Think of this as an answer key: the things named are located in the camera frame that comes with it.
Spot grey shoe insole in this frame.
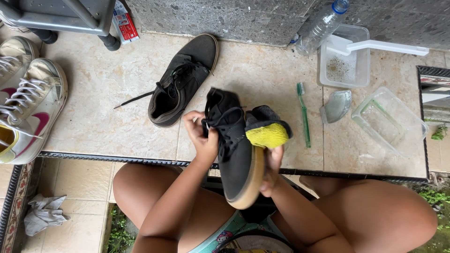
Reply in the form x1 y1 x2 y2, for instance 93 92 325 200
319 90 353 124

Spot clear tub with soapy water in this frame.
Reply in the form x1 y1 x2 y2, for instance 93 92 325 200
317 23 371 89

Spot person's left hand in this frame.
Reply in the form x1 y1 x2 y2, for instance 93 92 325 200
183 110 219 166

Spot black canvas shoe tan sole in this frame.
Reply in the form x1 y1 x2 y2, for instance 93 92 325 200
201 87 266 210
113 33 219 128

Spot white crumpled cloth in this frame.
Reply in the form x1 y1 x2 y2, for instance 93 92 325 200
23 193 71 237

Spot person's leg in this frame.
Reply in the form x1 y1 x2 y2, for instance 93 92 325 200
112 163 237 253
271 175 439 253

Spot person's left leg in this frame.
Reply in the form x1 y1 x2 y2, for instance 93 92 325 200
112 163 237 253

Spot clear plastic bottle blue cap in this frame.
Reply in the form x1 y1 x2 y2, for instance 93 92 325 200
294 0 350 57

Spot person's right hand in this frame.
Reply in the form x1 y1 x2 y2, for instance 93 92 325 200
259 145 285 198

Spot green toothbrush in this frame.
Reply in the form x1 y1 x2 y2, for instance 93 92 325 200
296 82 312 149

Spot white shoe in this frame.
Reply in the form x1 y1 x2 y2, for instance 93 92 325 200
0 11 31 34

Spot person's right leg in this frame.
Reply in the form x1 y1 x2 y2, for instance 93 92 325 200
271 175 439 253

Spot clear plastic container green rim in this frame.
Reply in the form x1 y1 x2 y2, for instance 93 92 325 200
351 86 430 159

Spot light blue printed shorts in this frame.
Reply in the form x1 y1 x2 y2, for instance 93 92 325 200
187 210 294 253

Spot red white toothpaste box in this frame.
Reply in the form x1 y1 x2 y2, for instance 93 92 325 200
111 0 140 45

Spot grey metal stool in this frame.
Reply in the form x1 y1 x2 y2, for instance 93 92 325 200
0 0 121 52

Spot white sneaker pink logo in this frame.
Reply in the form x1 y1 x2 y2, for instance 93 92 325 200
0 36 40 88
0 58 69 165

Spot white long-handled brush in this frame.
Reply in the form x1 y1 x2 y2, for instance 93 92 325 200
326 34 430 57

